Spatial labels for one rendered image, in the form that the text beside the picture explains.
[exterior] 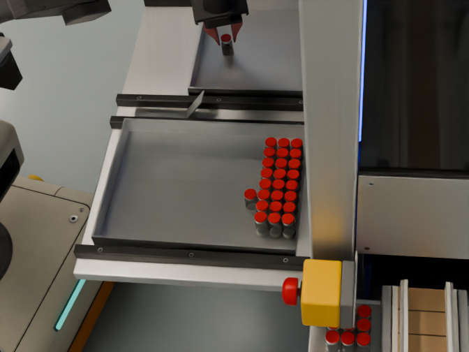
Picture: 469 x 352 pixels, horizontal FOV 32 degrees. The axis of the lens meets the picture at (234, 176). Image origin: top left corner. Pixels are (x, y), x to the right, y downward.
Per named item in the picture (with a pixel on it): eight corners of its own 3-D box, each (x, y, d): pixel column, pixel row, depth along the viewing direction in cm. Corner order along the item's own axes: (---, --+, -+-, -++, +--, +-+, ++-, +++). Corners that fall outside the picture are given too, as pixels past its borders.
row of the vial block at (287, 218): (304, 154, 145) (303, 137, 141) (295, 239, 134) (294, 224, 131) (292, 154, 145) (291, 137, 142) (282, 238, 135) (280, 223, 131)
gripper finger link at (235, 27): (248, 50, 157) (241, 14, 150) (211, 57, 157) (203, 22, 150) (243, 26, 161) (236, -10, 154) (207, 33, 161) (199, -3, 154)
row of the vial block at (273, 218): (292, 154, 145) (290, 137, 142) (281, 238, 135) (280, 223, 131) (279, 153, 146) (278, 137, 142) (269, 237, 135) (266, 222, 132)
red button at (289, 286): (310, 286, 118) (309, 273, 115) (308, 311, 116) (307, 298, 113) (283, 285, 119) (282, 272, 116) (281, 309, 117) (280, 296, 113)
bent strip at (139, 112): (208, 111, 154) (204, 89, 149) (206, 123, 152) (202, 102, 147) (136, 108, 156) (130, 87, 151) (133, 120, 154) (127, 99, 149)
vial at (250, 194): (259, 204, 139) (257, 188, 136) (257, 214, 138) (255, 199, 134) (246, 203, 140) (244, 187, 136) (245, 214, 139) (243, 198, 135)
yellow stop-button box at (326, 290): (354, 285, 120) (355, 260, 114) (352, 330, 115) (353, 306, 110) (303, 282, 121) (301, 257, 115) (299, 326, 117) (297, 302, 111)
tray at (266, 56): (372, 10, 166) (373, -4, 163) (368, 105, 151) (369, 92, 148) (209, 8, 171) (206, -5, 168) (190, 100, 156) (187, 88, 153)
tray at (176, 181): (308, 137, 147) (308, 125, 145) (295, 260, 132) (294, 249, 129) (128, 130, 153) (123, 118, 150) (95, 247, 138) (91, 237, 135)
